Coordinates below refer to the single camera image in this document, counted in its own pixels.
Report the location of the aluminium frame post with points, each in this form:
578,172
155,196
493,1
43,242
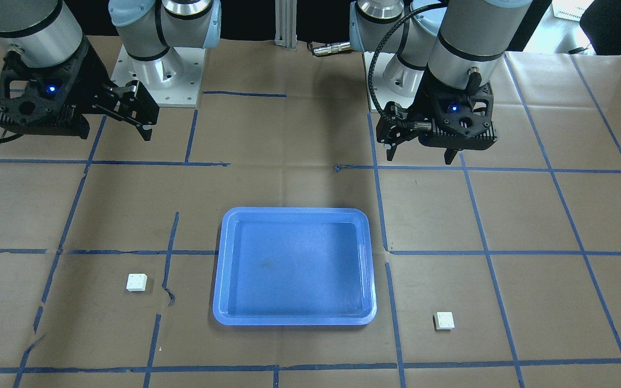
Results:
285,24

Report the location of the blue plastic tray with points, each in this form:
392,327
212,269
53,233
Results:
294,267

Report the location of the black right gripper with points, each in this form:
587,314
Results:
90,76

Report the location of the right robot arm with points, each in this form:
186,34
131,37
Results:
47,33

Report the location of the brown paper table cover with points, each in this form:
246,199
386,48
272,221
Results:
521,242

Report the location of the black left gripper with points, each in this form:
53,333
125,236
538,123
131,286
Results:
421,103

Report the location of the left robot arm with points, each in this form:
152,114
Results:
447,38

